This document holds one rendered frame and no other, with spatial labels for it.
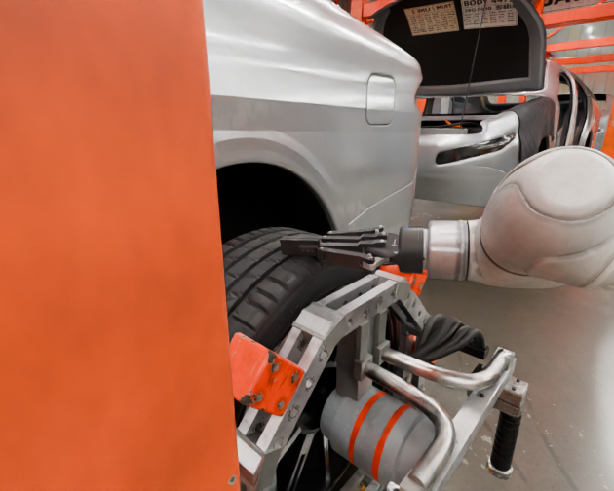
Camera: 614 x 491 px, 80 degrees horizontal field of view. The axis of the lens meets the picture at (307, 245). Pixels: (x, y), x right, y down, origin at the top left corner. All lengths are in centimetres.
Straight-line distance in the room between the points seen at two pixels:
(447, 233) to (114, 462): 47
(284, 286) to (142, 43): 46
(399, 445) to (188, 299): 54
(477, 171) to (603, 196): 279
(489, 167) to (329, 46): 226
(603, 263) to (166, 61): 39
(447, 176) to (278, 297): 266
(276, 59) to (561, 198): 72
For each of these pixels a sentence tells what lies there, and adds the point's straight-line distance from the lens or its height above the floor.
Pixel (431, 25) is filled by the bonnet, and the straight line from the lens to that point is 403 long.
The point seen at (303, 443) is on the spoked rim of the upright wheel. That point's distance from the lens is 85.
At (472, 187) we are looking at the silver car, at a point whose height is 92.
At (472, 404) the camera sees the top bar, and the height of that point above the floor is 98.
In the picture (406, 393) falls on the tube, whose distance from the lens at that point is 62.
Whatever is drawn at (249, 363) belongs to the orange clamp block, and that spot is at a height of 111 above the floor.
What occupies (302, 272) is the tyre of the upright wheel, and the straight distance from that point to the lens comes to 61.
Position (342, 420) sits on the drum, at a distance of 73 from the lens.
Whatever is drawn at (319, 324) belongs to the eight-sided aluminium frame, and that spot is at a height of 111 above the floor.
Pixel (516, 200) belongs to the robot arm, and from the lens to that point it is 39.
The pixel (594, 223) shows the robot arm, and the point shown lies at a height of 132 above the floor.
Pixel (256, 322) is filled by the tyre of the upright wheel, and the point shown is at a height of 111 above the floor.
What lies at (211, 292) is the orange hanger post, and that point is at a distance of 21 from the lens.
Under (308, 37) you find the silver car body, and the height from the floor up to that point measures 160.
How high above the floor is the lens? 140
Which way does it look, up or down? 18 degrees down
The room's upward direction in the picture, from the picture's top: straight up
